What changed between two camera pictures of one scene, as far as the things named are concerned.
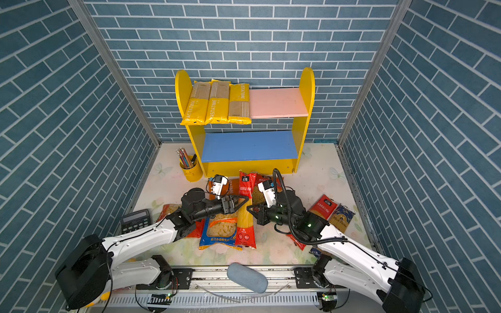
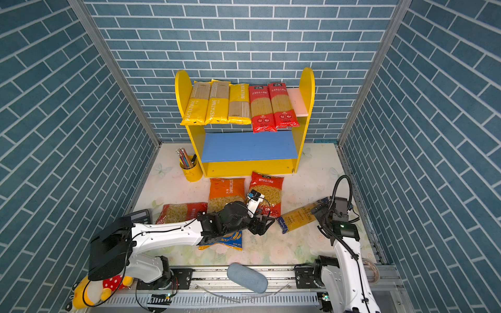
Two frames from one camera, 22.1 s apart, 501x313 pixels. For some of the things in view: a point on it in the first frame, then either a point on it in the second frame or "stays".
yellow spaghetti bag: [239, 104] stays
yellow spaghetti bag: [197, 107] stays
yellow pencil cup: [186, 162] stays
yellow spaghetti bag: [219, 104] stays
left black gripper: [226, 201] → [256, 229]
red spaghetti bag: [245, 235] → [263, 118]
